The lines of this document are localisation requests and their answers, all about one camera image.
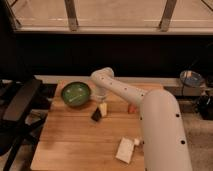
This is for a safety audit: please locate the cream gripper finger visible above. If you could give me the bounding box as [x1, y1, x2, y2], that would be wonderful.
[98, 102, 107, 117]

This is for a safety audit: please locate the black eraser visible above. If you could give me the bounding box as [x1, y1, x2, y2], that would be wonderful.
[91, 108, 102, 122]

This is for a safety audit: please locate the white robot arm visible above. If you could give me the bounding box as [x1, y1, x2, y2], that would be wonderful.
[91, 67, 193, 171]

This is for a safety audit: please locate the white sponge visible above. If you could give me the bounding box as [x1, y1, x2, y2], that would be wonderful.
[116, 137, 134, 164]

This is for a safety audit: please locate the green bowl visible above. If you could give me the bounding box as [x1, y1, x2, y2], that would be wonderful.
[61, 82, 91, 107]

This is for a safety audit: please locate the orange carrot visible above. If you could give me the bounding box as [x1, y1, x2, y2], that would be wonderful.
[128, 104, 137, 114]

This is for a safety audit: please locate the white toothpaste tube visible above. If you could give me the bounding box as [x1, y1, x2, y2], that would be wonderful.
[134, 138, 141, 146]

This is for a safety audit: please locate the black office chair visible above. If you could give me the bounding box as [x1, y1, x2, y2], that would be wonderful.
[0, 75, 58, 171]

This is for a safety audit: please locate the blue round dish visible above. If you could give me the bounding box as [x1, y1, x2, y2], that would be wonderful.
[180, 70, 204, 87]

